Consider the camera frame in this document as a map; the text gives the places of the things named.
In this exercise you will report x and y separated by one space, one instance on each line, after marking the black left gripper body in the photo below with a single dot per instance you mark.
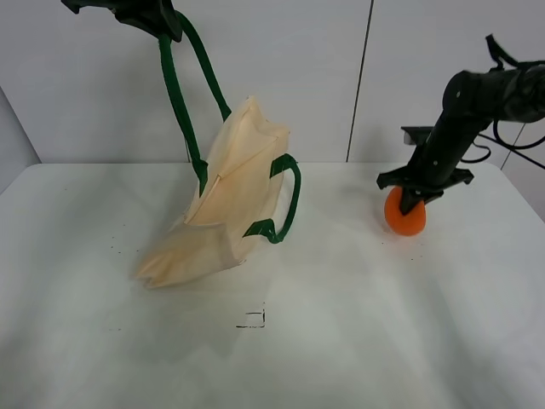
156 17

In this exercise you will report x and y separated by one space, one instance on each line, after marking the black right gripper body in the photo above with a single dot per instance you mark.
433 165

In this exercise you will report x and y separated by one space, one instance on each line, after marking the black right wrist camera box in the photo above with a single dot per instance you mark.
416 135

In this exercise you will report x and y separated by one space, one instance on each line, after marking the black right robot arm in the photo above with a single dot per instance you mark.
471 103

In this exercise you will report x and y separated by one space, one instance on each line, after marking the white linen bag green handles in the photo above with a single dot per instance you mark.
248 187

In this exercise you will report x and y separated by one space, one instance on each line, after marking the orange citrus fruit with stem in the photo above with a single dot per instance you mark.
410 224

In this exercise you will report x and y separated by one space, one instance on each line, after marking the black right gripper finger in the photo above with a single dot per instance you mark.
409 200
430 197

